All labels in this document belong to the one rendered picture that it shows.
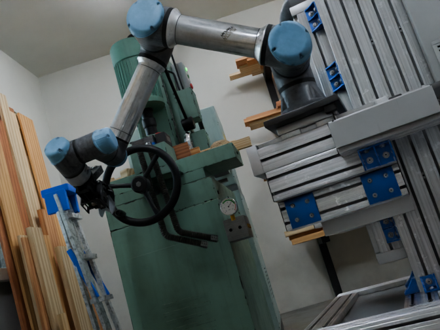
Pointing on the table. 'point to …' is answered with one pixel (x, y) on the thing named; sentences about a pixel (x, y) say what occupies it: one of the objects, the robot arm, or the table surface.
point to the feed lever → (182, 109)
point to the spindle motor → (128, 52)
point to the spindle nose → (148, 121)
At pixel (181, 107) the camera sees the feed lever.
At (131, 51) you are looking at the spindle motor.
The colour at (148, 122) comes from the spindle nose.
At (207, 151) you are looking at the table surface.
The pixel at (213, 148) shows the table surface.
